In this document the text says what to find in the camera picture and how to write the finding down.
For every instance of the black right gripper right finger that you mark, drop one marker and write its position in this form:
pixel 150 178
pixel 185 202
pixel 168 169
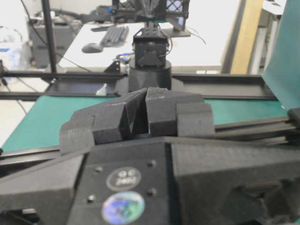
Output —
pixel 178 113

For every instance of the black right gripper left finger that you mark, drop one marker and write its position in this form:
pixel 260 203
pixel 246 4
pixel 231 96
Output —
pixel 112 121

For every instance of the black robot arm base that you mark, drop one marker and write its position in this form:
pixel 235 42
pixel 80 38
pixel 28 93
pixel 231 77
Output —
pixel 149 67

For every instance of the black computer mouse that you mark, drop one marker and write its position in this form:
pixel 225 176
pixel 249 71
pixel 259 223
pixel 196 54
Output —
pixel 92 48

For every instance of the black computer keyboard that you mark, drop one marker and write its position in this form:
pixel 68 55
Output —
pixel 115 36

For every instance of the green cutting mat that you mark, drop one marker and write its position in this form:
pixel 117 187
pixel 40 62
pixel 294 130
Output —
pixel 40 125

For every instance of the black monitor stand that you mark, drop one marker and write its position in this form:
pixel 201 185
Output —
pixel 178 27

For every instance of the black vertical pole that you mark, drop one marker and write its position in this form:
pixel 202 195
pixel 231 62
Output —
pixel 49 35

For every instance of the black aluminium frame rail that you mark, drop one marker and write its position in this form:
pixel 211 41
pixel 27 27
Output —
pixel 210 86

